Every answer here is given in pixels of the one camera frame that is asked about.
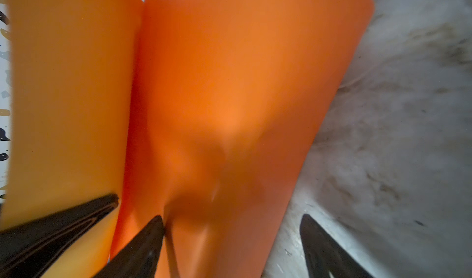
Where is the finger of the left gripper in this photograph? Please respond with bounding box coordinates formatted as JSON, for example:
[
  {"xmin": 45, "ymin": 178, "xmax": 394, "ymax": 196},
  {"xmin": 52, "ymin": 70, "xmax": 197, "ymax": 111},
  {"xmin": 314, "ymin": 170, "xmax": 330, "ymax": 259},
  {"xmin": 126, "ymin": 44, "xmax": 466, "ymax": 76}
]
[{"xmin": 1, "ymin": 194, "xmax": 119, "ymax": 278}]

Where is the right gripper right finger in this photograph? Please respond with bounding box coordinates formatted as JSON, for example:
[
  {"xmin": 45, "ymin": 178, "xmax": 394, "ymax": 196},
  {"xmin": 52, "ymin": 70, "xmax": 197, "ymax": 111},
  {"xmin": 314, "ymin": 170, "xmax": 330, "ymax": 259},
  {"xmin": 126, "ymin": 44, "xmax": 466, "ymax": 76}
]
[{"xmin": 299, "ymin": 214, "xmax": 372, "ymax": 278}]

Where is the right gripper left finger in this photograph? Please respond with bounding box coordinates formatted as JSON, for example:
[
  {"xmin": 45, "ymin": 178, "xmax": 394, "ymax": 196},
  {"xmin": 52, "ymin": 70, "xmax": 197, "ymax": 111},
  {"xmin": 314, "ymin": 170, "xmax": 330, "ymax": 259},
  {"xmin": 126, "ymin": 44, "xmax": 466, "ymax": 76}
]
[{"xmin": 93, "ymin": 215, "xmax": 165, "ymax": 278}]

